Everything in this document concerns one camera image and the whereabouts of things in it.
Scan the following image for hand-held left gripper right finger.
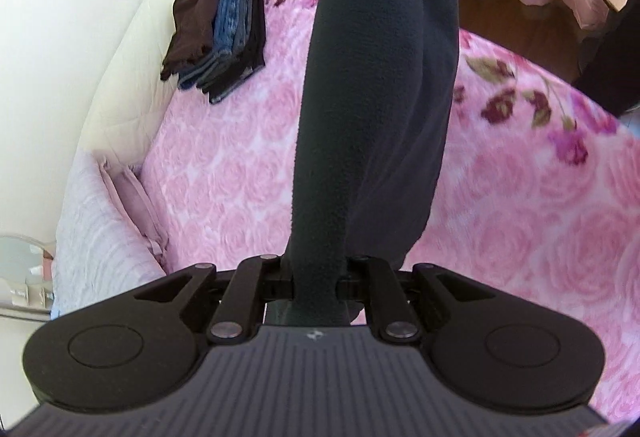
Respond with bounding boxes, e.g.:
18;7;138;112
339;255;497;344

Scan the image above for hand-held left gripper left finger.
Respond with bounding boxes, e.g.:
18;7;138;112
134;254;297;346

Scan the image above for black long-sleeve shirt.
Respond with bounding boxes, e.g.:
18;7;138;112
286;0;462;327

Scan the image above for pink floral blanket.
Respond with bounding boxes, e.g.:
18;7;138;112
140;0;640;429

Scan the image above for pink folded sheet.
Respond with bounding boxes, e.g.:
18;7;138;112
97;157;171;264

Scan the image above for black folded garment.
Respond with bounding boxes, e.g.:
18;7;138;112
200;0;267;106

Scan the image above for white bedside table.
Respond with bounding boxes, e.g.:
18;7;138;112
0;262;56;318

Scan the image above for round mirror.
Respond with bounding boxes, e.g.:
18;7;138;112
0;234;52;278

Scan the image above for brown folded garment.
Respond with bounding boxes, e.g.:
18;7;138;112
160;0;233;82

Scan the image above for folded blue jeans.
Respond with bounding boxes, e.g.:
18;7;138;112
177;0;256;92

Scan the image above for cream padded panel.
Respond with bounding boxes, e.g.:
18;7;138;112
75;0;236;160

